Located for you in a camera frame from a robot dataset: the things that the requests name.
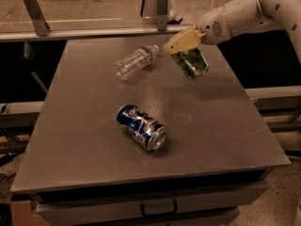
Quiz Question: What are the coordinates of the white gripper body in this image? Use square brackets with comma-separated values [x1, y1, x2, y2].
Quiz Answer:
[197, 7, 232, 45]

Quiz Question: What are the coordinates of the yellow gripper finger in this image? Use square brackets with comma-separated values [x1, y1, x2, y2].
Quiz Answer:
[164, 24, 207, 55]

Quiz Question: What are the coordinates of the green soda can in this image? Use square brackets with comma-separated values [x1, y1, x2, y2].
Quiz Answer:
[172, 48, 210, 80]

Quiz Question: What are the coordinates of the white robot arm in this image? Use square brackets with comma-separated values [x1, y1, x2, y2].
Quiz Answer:
[164, 0, 301, 60]

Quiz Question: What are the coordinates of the blue soda can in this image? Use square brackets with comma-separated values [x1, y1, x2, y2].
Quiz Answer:
[116, 105, 166, 152]

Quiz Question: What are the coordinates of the clear plastic water bottle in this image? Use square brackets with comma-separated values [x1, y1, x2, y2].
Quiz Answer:
[112, 45, 159, 81]

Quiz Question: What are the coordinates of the middle metal bracket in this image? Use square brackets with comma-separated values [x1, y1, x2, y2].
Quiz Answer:
[157, 0, 168, 31]

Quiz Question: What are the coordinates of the metal bracket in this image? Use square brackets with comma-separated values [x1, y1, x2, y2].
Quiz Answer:
[157, 0, 168, 31]
[23, 0, 50, 37]

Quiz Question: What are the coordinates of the metal rail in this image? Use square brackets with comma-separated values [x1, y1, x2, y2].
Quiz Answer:
[0, 24, 190, 42]

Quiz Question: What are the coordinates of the left metal bracket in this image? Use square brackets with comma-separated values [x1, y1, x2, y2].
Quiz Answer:
[23, 0, 50, 37]

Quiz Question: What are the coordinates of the grey drawer with black handle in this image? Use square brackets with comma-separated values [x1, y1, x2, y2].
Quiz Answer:
[36, 181, 269, 226]

